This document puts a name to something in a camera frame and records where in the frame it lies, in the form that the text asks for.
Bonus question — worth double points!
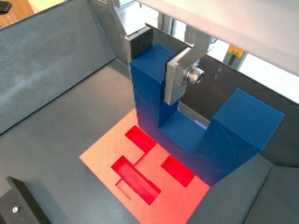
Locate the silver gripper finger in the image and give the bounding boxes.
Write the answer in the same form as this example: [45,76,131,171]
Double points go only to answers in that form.
[163,31,211,105]

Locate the blue U-shaped block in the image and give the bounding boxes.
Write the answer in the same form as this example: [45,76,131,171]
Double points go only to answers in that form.
[131,44,284,186]

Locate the red puzzle board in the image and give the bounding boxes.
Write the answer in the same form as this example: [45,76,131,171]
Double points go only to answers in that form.
[79,111,210,224]

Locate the purple U-shaped block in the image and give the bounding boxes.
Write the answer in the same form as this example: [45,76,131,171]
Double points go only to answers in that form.
[194,120,207,130]

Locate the black block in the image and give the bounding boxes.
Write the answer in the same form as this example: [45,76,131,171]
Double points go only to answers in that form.
[0,176,51,224]

